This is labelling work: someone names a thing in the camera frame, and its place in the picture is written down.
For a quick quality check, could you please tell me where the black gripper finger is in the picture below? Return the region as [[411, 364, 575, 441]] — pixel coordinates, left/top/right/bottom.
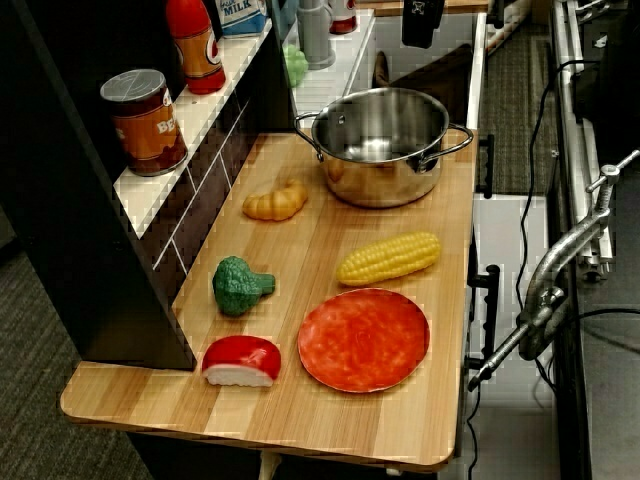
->
[[402, 0, 445, 50]]

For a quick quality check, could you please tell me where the stainless steel pot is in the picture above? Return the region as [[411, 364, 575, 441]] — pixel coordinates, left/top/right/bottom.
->
[[293, 87, 475, 210]]

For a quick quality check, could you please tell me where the brown cloth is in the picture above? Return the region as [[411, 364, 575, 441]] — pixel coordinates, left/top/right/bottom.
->
[[372, 43, 474, 129]]

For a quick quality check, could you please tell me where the toy tomato can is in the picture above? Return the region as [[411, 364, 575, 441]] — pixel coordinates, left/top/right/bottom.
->
[[328, 0, 359, 35]]

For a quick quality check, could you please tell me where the grey toy faucet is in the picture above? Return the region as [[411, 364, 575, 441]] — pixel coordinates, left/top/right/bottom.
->
[[296, 0, 337, 71]]

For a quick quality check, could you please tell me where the white toy sink unit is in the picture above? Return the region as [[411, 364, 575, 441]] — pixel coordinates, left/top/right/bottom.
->
[[291, 9, 489, 132]]

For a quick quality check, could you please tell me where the light green toy vegetable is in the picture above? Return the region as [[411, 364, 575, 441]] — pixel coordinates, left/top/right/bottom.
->
[[282, 43, 310, 89]]

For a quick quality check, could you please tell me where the blue white milk carton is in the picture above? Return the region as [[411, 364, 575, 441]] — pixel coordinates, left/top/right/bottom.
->
[[215, 0, 269, 39]]

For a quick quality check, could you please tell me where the red toy ketchup bottle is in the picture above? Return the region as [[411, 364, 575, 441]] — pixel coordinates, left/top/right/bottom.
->
[[165, 0, 227, 96]]

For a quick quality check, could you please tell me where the toy croissant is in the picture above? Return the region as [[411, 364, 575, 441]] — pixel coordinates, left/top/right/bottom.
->
[[242, 178, 309, 222]]

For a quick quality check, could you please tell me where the yellow toy corn cob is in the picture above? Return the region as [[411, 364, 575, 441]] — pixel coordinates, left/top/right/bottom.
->
[[336, 230, 442, 287]]

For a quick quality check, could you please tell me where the metal C-clamp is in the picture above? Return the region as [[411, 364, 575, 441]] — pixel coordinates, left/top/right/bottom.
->
[[467, 149, 640, 392]]

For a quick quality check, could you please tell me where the brown toy beans can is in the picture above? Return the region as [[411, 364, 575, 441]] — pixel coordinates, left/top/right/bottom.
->
[[99, 68, 189, 177]]

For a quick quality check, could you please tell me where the red orange plate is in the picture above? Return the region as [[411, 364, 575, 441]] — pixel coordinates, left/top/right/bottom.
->
[[297, 288, 432, 394]]

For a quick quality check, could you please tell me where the green toy broccoli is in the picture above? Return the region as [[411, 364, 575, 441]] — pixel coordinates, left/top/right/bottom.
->
[[212, 255, 277, 317]]

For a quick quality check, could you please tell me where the red white toy sushi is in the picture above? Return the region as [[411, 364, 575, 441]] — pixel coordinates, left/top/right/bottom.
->
[[201, 334, 282, 389]]

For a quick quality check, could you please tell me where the black toy kitchen hutch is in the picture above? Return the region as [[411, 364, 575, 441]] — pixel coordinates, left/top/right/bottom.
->
[[0, 0, 301, 372]]

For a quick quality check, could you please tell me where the black drawer handle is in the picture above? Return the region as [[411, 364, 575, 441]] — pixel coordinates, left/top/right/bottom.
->
[[465, 264, 501, 371], [475, 133, 496, 200]]

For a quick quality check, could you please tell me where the black cable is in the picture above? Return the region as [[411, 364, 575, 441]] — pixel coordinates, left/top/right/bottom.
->
[[514, 59, 601, 311], [577, 306, 640, 325], [463, 384, 482, 480]]

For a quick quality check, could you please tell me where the aluminium frame rail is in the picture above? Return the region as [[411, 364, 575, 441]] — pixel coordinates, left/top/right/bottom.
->
[[549, 0, 617, 281]]

